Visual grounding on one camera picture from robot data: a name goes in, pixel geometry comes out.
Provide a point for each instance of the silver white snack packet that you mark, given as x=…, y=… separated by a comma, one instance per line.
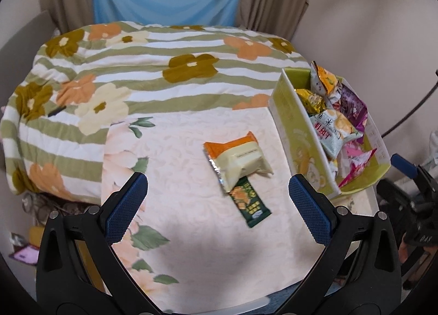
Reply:
x=333, y=132

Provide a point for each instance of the green cardboard box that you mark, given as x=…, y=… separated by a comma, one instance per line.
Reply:
x=294, y=137

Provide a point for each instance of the orange cream snack packet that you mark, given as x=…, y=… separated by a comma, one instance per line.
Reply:
x=239, y=161

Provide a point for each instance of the pink striped snack packet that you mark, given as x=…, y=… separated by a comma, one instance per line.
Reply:
x=356, y=161

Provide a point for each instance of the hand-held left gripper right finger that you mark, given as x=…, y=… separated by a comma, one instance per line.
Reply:
x=309, y=212

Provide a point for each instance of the green snack bar packet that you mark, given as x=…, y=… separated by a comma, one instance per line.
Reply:
x=248, y=203

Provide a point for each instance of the yellow foil snack packet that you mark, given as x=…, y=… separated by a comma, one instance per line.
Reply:
x=311, y=101

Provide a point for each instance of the green striped floral blanket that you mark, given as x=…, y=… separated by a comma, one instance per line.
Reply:
x=137, y=72

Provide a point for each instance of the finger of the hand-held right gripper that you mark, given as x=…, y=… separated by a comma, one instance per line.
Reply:
x=403, y=164

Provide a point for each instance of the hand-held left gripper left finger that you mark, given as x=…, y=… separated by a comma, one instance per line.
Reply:
x=125, y=209

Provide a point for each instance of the brown patterned bag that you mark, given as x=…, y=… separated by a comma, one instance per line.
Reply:
x=41, y=207

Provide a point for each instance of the purple booklet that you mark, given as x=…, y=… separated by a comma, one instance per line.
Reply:
x=25, y=255

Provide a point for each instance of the purple snack packet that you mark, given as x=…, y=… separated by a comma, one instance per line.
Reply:
x=352, y=108

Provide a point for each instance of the grey padded headboard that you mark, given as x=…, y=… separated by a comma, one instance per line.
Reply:
x=20, y=41

